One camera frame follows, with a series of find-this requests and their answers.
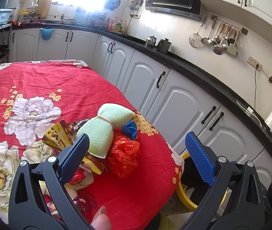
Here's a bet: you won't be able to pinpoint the steel kettle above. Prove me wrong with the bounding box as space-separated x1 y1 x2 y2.
145 35 156 48

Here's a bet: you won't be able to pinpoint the black countertop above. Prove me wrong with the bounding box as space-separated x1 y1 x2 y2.
12 23 272 158

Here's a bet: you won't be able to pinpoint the yellow rimmed trash bin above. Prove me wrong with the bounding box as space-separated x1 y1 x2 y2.
175 150 228 212

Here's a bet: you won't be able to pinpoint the red floral tablecloth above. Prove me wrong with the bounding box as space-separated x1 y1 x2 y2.
0 61 182 229

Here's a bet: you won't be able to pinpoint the blue glove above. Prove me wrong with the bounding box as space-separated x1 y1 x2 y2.
121 121 137 140

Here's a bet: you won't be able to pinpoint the green knitted cloth bundle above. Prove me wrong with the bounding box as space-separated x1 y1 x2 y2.
76 103 135 159

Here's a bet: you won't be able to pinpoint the left hand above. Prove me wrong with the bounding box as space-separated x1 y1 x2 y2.
91 206 112 230

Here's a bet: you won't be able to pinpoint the white lower cabinets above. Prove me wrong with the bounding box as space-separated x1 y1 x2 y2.
10 28 272 186

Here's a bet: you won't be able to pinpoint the red small wrapper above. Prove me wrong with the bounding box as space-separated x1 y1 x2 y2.
69 169 86 185

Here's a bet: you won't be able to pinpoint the blue hanging basket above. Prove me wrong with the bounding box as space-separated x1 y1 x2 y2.
40 28 54 40

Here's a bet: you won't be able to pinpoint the round wall fan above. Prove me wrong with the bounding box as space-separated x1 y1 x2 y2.
104 0 121 11

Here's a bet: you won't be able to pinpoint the red plastic bag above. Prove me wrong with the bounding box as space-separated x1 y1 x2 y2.
106 132 140 179

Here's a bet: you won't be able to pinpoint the hanging strainer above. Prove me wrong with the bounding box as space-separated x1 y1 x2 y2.
188 17 207 48

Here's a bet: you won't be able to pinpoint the hanging ladle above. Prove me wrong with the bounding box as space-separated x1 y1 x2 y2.
201 19 216 45

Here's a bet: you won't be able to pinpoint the yellow red carton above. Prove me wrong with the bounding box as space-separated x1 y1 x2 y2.
42 119 105 175

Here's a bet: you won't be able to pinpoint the wall power socket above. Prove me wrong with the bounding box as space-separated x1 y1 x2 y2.
247 56 262 72

